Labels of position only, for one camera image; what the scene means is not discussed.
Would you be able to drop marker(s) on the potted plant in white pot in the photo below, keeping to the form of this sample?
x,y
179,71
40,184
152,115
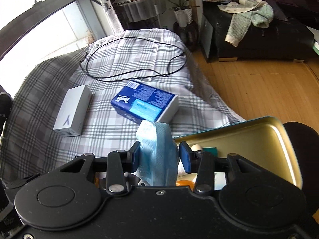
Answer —
x,y
183,16

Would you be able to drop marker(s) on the orange satin pouch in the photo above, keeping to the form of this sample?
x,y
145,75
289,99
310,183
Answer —
x,y
185,183

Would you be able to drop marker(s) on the lace curtain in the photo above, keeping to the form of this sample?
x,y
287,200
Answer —
x,y
109,10

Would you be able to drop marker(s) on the dark plant stand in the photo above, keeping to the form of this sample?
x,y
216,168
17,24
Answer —
x,y
187,37

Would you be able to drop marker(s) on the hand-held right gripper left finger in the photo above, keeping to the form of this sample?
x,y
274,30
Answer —
x,y
136,155

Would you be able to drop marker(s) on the black trunk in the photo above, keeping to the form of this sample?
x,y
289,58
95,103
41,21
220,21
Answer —
x,y
274,44

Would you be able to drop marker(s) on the green knitted sweater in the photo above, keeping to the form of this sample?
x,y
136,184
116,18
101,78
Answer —
x,y
239,25

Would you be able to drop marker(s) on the grey plaid bedsheet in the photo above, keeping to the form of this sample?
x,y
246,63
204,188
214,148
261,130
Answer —
x,y
124,54

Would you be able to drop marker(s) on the teal tin box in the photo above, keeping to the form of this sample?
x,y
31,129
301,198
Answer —
x,y
261,139

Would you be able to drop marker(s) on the dark window rail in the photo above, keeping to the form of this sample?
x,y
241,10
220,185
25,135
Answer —
x,y
37,17

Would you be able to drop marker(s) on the blue tissue pack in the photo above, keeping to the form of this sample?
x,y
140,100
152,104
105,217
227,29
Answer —
x,y
142,102

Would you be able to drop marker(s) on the table with grey cloth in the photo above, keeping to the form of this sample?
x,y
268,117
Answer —
x,y
134,12

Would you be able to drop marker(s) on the grey leaning board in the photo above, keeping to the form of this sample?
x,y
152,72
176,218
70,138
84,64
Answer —
x,y
206,39

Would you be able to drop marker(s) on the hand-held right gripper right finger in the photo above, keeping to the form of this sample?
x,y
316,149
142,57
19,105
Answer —
x,y
185,156

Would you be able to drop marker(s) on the white cardboard box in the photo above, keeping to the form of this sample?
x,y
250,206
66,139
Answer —
x,y
72,109

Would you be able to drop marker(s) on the black object with white trim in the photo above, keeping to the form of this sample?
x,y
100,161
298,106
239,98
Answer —
x,y
5,109

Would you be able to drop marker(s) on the blue face mask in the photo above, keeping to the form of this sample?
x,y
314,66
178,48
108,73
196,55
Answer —
x,y
157,149

